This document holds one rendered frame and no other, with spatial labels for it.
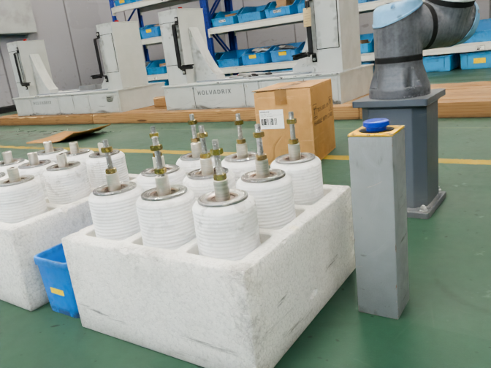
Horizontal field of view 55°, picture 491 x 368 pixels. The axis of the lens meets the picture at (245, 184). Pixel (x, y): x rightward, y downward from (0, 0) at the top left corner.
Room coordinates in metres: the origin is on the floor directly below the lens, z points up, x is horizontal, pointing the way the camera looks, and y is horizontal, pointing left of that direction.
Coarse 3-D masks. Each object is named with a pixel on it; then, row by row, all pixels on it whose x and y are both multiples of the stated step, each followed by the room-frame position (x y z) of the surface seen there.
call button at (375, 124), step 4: (368, 120) 0.74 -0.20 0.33; (372, 120) 0.73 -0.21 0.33; (376, 120) 0.73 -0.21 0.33; (380, 120) 0.72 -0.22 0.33; (384, 120) 0.72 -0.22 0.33; (388, 120) 0.72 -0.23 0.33; (364, 124) 0.73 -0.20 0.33; (368, 124) 0.72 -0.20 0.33; (372, 124) 0.72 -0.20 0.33; (376, 124) 0.72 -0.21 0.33; (380, 124) 0.71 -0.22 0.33; (384, 124) 0.72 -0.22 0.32; (388, 124) 0.72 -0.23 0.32; (368, 128) 0.73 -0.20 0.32; (372, 128) 0.72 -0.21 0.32; (376, 128) 0.72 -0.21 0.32; (380, 128) 0.72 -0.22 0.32; (384, 128) 0.72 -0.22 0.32
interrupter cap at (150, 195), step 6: (174, 186) 0.77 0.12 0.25; (180, 186) 0.76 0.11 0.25; (144, 192) 0.75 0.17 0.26; (150, 192) 0.75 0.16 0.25; (156, 192) 0.75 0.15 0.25; (174, 192) 0.74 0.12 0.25; (180, 192) 0.72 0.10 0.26; (144, 198) 0.72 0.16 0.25; (150, 198) 0.71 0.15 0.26; (156, 198) 0.71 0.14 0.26; (162, 198) 0.70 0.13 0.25; (168, 198) 0.71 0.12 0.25
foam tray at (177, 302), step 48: (336, 192) 0.86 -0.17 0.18; (96, 240) 0.76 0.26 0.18; (192, 240) 0.70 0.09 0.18; (288, 240) 0.67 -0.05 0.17; (336, 240) 0.81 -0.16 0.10; (96, 288) 0.75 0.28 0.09; (144, 288) 0.68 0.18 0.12; (192, 288) 0.62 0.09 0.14; (240, 288) 0.57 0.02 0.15; (288, 288) 0.66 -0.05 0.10; (336, 288) 0.80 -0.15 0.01; (144, 336) 0.69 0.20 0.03; (192, 336) 0.63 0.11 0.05; (240, 336) 0.58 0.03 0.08; (288, 336) 0.64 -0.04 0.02
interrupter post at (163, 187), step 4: (156, 176) 0.74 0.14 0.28; (164, 176) 0.74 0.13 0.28; (156, 180) 0.73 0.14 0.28; (160, 180) 0.73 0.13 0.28; (164, 180) 0.73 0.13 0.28; (168, 180) 0.74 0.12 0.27; (156, 184) 0.73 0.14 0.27; (160, 184) 0.73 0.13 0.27; (164, 184) 0.73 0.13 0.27; (168, 184) 0.74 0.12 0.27; (156, 188) 0.74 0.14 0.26; (160, 188) 0.73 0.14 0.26; (164, 188) 0.73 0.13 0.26; (168, 188) 0.74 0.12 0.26; (160, 192) 0.73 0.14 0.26; (164, 192) 0.73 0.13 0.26; (168, 192) 0.73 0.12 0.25
